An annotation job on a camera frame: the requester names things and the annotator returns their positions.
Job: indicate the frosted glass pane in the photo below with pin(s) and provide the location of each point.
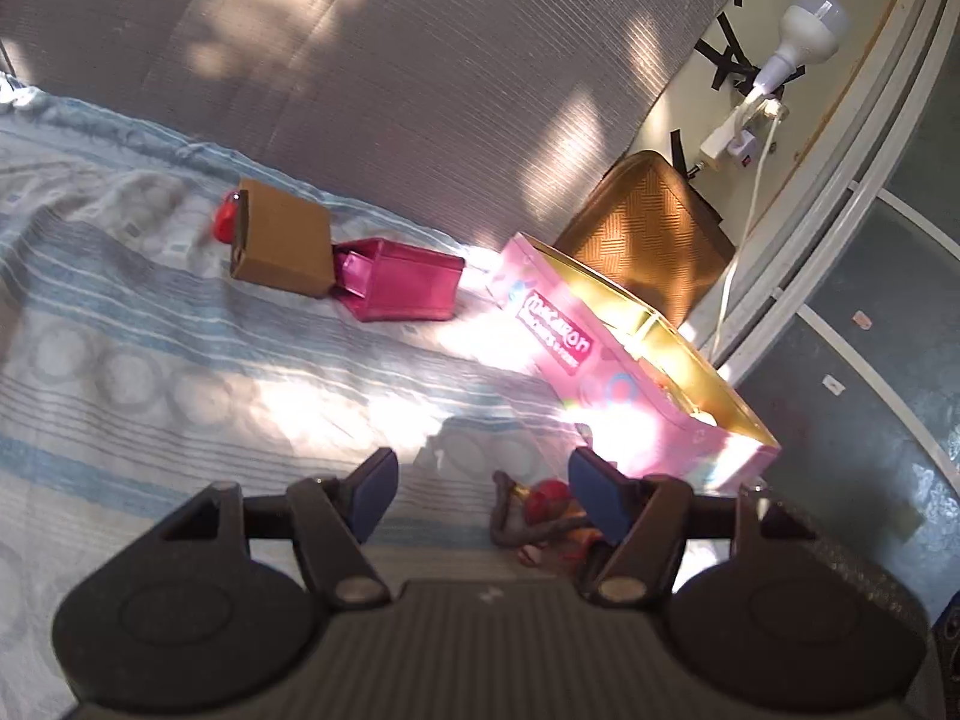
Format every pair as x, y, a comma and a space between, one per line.
862, 390

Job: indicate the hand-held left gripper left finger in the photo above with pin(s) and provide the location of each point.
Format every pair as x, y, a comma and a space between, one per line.
375, 491

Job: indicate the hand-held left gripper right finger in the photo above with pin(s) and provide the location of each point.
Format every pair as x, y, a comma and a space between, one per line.
592, 495

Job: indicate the brown woven cushion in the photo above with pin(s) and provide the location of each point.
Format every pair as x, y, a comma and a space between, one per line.
645, 240

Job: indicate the red action figurine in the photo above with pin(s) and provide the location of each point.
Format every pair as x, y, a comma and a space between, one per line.
547, 499

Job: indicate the white light bulb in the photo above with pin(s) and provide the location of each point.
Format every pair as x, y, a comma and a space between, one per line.
806, 26

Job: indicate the pink macaron print tin box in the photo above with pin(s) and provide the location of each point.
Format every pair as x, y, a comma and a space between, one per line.
555, 337

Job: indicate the white window frame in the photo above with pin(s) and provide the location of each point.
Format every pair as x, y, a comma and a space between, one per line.
847, 187

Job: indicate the blue patterned bed sheet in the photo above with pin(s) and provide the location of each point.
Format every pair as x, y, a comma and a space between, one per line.
150, 352

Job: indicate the red round toy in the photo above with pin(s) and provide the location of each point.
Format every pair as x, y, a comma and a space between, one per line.
223, 223

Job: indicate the white power strip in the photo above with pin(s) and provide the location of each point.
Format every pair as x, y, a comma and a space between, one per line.
739, 124

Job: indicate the brown cardboard box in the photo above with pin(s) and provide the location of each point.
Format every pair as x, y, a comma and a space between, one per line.
285, 240

